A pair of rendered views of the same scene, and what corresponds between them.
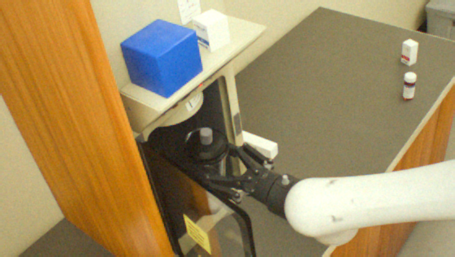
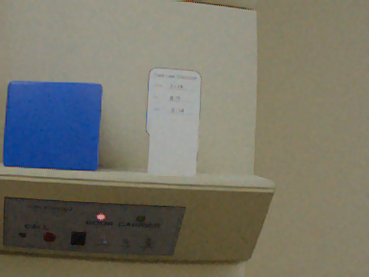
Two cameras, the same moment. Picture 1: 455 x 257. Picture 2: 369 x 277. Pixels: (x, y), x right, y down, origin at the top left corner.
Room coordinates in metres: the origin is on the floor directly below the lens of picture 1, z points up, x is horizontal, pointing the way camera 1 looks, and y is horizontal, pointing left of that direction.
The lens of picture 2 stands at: (-0.10, -0.68, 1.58)
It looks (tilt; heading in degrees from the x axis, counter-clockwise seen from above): 3 degrees down; 36
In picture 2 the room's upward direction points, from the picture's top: 3 degrees clockwise
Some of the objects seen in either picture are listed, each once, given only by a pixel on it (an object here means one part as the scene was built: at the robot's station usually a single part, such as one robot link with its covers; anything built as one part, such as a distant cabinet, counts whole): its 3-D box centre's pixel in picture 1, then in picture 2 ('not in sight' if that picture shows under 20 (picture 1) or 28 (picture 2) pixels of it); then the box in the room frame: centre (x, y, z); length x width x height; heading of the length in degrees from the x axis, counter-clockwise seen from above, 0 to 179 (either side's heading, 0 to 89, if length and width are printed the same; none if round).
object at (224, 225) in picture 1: (205, 240); not in sight; (0.66, 0.07, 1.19); 0.30 x 0.01 x 0.40; 36
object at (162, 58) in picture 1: (162, 57); (49, 123); (0.80, 0.08, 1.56); 0.10 x 0.10 x 0.09; 44
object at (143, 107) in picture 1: (200, 76); (120, 217); (0.85, 0.03, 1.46); 0.32 x 0.11 x 0.10; 134
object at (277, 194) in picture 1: (287, 195); not in sight; (0.72, -0.11, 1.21); 0.09 x 0.06 x 0.12; 133
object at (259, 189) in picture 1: (260, 183); not in sight; (0.78, -0.06, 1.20); 0.09 x 0.08 x 0.07; 43
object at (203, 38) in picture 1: (211, 30); (174, 144); (0.89, -0.01, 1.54); 0.05 x 0.05 x 0.06; 31
